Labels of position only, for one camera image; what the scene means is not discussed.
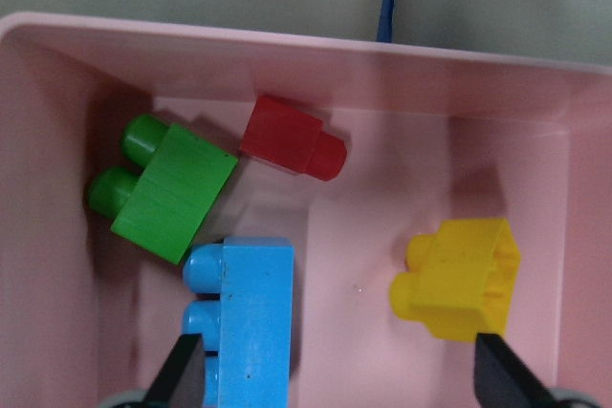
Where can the red toy block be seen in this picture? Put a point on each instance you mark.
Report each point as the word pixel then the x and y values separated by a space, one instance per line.
pixel 287 137

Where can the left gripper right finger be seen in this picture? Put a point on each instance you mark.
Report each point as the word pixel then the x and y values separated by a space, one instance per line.
pixel 501 379

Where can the blue toy block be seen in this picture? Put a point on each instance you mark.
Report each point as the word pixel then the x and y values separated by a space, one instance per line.
pixel 244 313

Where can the green toy block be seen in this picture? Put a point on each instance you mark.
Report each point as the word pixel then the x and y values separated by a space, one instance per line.
pixel 162 208

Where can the yellow toy block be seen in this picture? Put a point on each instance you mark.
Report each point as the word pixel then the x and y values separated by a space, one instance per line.
pixel 459 281

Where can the pink plastic box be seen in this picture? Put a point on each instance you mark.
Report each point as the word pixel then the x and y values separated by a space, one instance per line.
pixel 432 135

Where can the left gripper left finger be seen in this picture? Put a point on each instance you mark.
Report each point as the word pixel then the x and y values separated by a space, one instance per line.
pixel 181 380

